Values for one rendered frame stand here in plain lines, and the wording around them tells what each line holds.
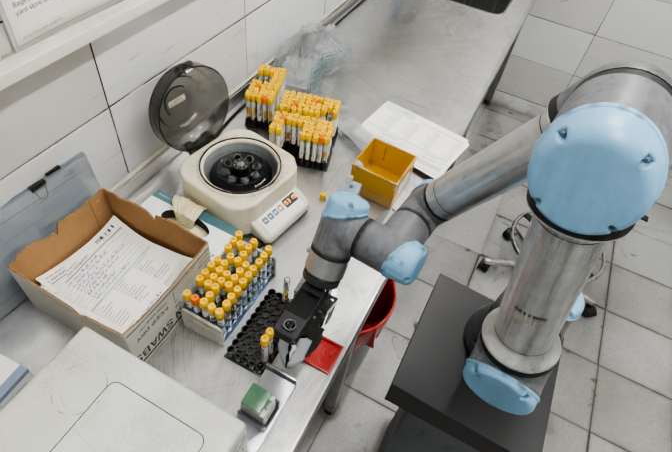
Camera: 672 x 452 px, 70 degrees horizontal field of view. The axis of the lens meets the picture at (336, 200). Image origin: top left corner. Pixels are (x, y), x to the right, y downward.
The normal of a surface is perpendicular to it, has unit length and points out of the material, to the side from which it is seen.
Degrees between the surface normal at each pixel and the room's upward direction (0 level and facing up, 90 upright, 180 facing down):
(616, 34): 90
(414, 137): 1
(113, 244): 2
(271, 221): 25
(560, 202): 82
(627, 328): 0
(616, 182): 82
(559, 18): 90
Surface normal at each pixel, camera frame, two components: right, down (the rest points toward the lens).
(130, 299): 0.12, -0.68
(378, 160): -0.49, 0.61
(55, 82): 0.88, 0.40
